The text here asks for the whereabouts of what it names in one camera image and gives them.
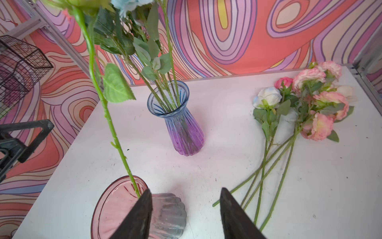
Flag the left wire basket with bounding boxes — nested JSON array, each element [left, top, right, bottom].
[[1, 35, 53, 115]]

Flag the blue purple glass vase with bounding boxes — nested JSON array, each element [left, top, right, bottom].
[[147, 81, 205, 156]]

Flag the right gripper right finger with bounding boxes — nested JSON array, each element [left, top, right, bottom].
[[220, 188, 266, 239]]

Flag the light blue flower stem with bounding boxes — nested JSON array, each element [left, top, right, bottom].
[[94, 1, 181, 113]]

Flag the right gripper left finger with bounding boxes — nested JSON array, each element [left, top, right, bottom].
[[110, 189, 153, 239]]

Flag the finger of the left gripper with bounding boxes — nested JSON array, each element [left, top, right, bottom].
[[1, 119, 54, 182]]

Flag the pink peony spray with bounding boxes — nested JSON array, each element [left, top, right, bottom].
[[43, 1, 141, 198]]

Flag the red grey glass vase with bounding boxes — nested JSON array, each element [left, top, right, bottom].
[[91, 176, 187, 239]]

